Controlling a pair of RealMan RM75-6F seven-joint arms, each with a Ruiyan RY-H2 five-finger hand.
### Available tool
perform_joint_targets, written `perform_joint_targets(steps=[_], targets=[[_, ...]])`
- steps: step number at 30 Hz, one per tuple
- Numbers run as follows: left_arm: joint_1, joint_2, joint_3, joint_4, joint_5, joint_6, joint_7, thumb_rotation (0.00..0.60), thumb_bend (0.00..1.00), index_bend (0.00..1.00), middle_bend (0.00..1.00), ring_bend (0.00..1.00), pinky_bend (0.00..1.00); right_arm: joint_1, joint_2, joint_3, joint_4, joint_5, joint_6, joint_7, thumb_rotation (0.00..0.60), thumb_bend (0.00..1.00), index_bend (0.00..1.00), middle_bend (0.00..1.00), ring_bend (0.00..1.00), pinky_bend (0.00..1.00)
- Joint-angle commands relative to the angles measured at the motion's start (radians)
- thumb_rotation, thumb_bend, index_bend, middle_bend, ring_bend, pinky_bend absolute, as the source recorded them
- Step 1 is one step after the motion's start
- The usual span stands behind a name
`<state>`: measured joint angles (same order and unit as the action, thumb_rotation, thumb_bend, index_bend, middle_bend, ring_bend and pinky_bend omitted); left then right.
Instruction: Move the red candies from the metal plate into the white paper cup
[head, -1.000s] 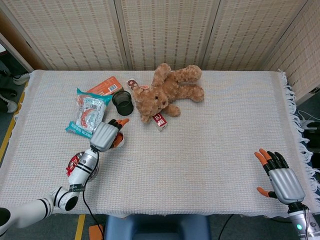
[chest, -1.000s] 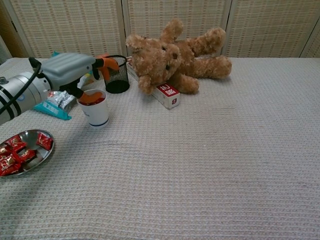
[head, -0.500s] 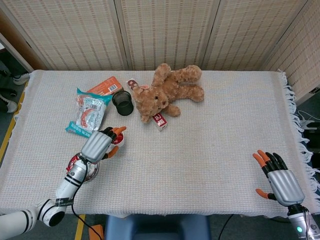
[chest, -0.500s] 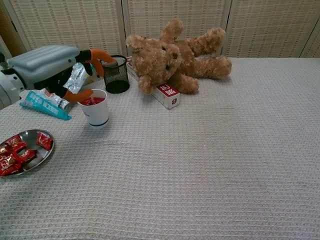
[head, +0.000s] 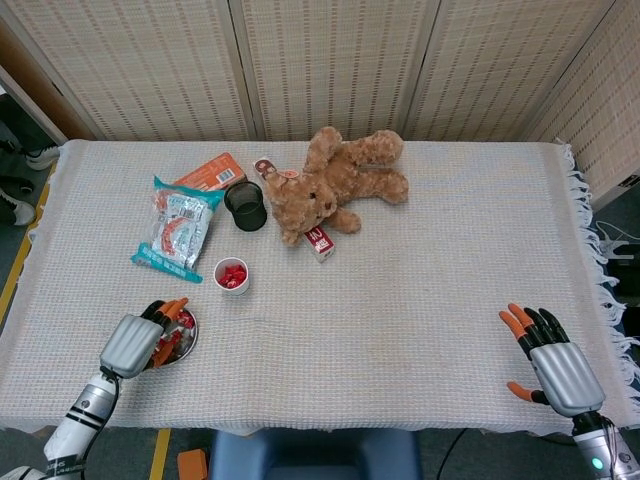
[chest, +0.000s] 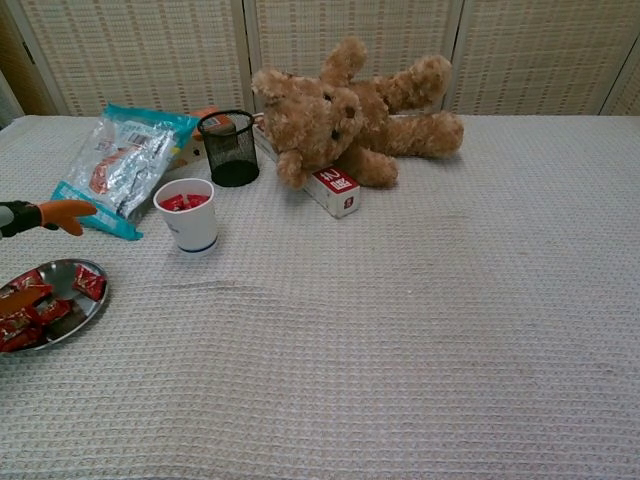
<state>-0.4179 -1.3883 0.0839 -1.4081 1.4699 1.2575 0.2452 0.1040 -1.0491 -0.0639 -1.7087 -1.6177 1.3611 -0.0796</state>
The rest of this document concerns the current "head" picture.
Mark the left robot hand grey orange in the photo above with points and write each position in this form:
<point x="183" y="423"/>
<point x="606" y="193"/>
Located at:
<point x="127" y="345"/>

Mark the right robot hand grey orange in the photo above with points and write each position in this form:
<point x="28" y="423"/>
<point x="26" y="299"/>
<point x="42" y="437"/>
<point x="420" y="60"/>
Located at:
<point x="565" y="375"/>

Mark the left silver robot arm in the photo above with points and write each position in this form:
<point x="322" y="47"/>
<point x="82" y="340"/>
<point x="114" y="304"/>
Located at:
<point x="75" y="430"/>

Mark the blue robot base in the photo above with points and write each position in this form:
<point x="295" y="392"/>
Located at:
<point x="315" y="455"/>

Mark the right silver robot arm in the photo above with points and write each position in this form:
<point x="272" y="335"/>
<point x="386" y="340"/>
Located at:
<point x="595" y="450"/>

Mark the white paper cup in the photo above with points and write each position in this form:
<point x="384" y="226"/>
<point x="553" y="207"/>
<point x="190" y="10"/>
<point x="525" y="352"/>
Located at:
<point x="234" y="291"/>

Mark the round steel plate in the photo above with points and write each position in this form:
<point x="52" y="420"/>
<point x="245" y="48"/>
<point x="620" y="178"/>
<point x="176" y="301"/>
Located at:
<point x="190" y="342"/>

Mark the teal silver snack bag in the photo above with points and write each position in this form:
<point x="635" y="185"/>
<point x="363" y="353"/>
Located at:
<point x="175" y="230"/>

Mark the orange block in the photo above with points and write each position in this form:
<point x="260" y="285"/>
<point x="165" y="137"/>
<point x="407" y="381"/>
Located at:
<point x="192" y="462"/>

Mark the black mesh pen holder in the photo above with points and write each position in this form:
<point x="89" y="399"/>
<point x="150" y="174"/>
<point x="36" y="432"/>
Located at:
<point x="247" y="220"/>

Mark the black white sneaker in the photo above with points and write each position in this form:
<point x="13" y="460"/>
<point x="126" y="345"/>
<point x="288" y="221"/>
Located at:
<point x="17" y="207"/>
<point x="42" y="156"/>

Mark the orange cardboard box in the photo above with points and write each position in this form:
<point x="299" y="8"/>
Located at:
<point x="210" y="172"/>

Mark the beige waffle tablecloth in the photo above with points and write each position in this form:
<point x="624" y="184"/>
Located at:
<point x="375" y="325"/>

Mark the brown teddy bear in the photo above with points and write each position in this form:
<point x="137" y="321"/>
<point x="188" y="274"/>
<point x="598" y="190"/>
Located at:
<point x="320" y="190"/>

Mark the dark trouser leg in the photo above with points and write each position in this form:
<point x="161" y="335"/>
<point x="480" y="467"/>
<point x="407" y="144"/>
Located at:
<point x="10" y="125"/>

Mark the woven bamboo screen panel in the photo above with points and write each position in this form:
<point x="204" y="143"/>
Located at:
<point x="150" y="65"/>
<point x="500" y="65"/>
<point x="335" y="60"/>
<point x="605" y="115"/>

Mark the brown backed screen panel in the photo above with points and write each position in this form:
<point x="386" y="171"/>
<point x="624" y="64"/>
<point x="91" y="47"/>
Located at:
<point x="30" y="75"/>

